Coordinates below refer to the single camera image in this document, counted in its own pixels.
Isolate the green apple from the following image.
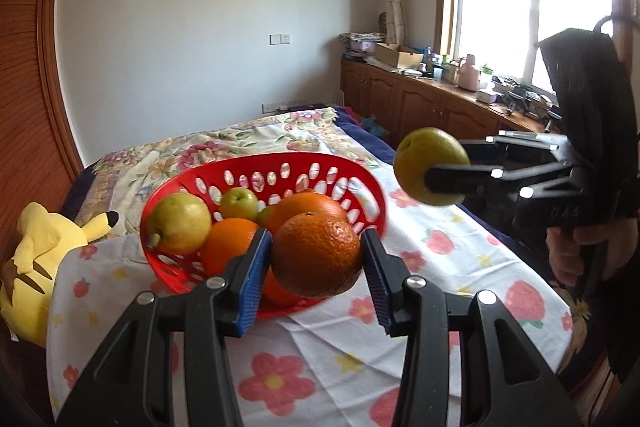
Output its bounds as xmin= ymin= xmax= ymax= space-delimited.
xmin=393 ymin=127 xmax=470 ymax=207

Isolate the yellow lemon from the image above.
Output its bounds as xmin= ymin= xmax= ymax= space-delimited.
xmin=146 ymin=192 xmax=212 ymax=257

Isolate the medium orange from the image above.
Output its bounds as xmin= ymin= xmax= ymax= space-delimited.
xmin=200 ymin=218 xmax=258 ymax=277

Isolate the yellow green pear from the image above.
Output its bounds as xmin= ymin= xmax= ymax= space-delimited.
xmin=219 ymin=187 xmax=259 ymax=221

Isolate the large orange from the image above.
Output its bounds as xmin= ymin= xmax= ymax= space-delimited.
xmin=258 ymin=191 xmax=347 ymax=235

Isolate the small smooth orange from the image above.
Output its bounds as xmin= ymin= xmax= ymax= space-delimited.
xmin=262 ymin=270 xmax=302 ymax=307

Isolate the person's right hand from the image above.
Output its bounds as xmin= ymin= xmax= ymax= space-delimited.
xmin=546 ymin=218 xmax=639 ymax=286

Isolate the pink white bottle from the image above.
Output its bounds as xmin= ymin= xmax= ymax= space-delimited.
xmin=458 ymin=54 xmax=480 ymax=92

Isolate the wooden low cabinet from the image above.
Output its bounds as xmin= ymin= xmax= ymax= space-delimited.
xmin=341 ymin=61 xmax=544 ymax=146

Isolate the yellow plush toy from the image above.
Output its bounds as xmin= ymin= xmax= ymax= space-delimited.
xmin=1 ymin=202 xmax=119 ymax=348

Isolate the white floral tablecloth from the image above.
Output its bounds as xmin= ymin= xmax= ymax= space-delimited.
xmin=47 ymin=167 xmax=573 ymax=426

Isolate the cardboard box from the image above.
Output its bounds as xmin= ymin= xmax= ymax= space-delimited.
xmin=374 ymin=43 xmax=423 ymax=69

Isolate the floral bed quilt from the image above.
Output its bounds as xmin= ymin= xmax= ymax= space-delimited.
xmin=60 ymin=106 xmax=399 ymax=236

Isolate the red plastic fruit basket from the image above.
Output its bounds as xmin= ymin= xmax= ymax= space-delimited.
xmin=140 ymin=152 xmax=386 ymax=294

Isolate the wall power outlet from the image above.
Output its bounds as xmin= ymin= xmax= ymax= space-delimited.
xmin=262 ymin=100 xmax=308 ymax=115

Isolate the white wall switch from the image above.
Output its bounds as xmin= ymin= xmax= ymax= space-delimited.
xmin=269 ymin=34 xmax=291 ymax=46

